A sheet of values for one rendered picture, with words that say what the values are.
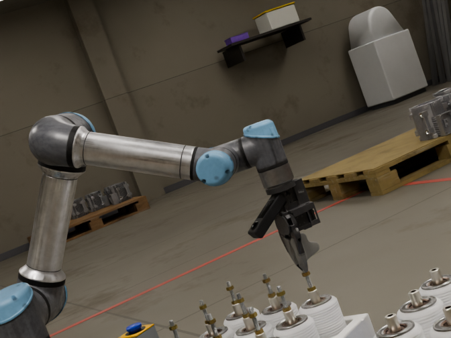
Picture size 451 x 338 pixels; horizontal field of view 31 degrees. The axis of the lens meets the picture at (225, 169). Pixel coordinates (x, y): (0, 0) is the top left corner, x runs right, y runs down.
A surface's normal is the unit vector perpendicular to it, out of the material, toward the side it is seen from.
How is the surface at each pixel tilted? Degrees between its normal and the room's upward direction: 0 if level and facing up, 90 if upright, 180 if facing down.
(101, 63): 90
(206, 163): 90
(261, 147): 90
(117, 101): 90
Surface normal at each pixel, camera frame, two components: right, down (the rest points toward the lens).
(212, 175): -0.15, 0.14
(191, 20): 0.42, -0.09
